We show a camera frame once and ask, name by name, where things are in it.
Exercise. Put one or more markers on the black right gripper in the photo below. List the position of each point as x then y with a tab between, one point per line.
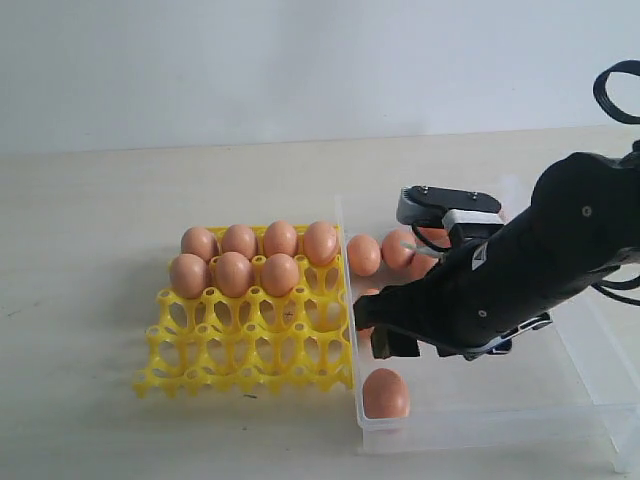
581	226

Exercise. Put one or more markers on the brown egg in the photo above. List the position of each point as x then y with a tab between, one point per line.
233	274
398	249
385	395
367	315
189	275
279	275
420	265
241	239
200	242
320	243
438	237
364	255
280	238

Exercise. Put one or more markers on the yellow plastic egg tray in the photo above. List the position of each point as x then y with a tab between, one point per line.
254	341

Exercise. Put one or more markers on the clear plastic bin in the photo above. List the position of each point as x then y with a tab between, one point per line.
569	380

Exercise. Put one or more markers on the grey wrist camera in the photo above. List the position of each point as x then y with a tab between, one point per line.
427	205

